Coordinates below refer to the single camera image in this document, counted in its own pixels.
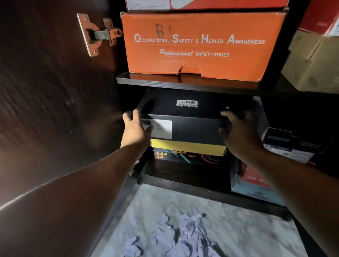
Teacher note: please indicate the person's left hand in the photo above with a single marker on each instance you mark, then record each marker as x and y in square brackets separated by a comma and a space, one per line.
[133, 131]

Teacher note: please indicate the person's right hand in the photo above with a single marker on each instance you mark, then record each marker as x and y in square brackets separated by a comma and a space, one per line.
[242, 135]

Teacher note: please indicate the person's left middle finger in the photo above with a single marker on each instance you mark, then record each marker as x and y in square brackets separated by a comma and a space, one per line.
[127, 116]

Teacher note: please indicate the person's right thumb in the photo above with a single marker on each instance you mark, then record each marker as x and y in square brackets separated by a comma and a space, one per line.
[223, 133]

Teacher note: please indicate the person's left thumb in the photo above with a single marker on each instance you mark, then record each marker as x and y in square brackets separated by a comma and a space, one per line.
[148, 133]

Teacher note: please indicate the person's right forearm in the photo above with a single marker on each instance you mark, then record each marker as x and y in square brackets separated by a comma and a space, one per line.
[296, 193]

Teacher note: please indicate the person's left forearm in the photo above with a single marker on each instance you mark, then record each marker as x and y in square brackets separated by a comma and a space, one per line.
[66, 201]

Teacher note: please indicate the yellow-lidded patterned shoe box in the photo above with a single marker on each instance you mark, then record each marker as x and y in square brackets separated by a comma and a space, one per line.
[188, 151]

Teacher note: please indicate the red and grey shoe box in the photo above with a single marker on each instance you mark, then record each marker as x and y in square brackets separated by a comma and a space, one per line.
[254, 185]

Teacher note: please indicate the black and white shoe box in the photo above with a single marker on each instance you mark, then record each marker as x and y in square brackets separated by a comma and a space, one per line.
[291, 144]

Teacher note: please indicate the dark wooden cabinet door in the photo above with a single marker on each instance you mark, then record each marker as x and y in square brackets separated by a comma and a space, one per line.
[53, 92]

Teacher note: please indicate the metal cabinet hinge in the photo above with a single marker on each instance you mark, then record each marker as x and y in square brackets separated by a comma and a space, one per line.
[98, 34]

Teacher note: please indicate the orange shoe box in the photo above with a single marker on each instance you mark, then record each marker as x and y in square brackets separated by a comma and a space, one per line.
[204, 45]

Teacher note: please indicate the crumpled white paper pile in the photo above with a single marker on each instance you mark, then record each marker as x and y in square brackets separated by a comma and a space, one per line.
[173, 235]

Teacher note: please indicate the beige cardboard box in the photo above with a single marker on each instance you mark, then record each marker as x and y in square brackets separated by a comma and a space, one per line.
[313, 62]

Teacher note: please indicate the red and white shoe box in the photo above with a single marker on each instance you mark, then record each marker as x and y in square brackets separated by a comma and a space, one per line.
[206, 3]

